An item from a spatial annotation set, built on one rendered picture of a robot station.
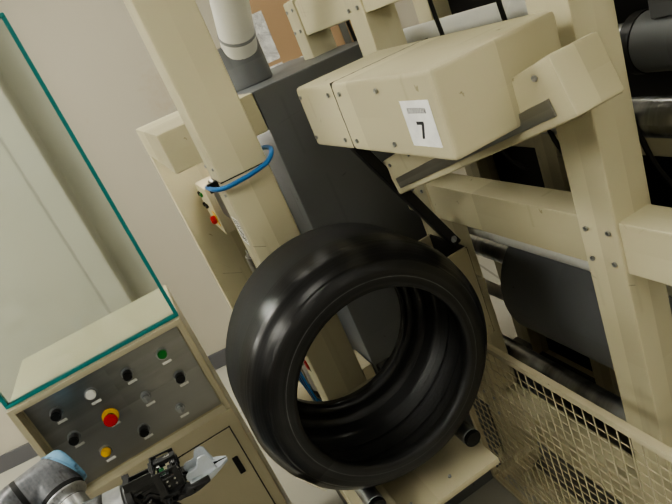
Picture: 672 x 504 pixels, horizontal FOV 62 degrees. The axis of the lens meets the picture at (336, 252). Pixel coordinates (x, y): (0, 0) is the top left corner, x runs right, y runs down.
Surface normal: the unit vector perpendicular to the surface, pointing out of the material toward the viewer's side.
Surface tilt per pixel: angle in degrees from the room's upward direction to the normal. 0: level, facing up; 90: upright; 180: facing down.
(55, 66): 90
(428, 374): 38
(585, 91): 72
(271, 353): 59
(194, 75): 90
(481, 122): 90
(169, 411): 90
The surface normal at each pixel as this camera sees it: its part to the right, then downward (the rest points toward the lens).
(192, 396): 0.39, 0.22
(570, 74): 0.25, -0.06
